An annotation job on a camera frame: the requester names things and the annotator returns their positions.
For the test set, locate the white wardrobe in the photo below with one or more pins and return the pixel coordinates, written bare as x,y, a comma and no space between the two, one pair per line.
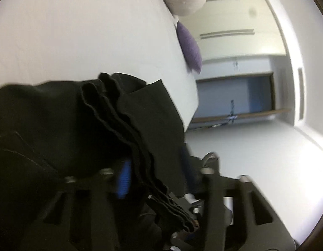
229,18

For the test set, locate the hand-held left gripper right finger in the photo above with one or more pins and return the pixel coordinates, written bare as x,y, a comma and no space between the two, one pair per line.
213,188

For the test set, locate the brown door frame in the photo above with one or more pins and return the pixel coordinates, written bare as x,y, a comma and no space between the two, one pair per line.
273,91

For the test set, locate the purple cushion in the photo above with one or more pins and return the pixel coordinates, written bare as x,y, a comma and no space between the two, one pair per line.
190,47

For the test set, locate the black pants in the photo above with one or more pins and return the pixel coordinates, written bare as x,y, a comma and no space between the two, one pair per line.
59,123

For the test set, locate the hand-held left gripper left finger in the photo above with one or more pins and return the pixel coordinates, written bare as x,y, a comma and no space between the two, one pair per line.
124,180

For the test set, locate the white bed mattress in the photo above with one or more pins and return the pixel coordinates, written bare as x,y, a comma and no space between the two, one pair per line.
85,31

